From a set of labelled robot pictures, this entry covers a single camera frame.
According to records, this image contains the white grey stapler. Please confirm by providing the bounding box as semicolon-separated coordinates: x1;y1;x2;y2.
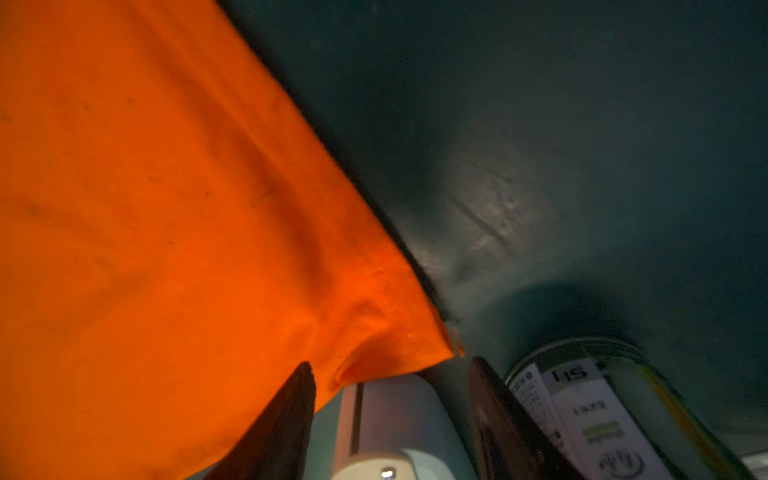
331;374;477;479

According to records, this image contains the orange t shirt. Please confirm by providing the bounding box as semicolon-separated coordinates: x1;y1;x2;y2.
1;1;454;479

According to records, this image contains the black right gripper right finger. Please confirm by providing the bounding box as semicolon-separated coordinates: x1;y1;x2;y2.
467;356;583;479

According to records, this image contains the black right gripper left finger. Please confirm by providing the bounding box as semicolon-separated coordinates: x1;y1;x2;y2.
207;362;316;480

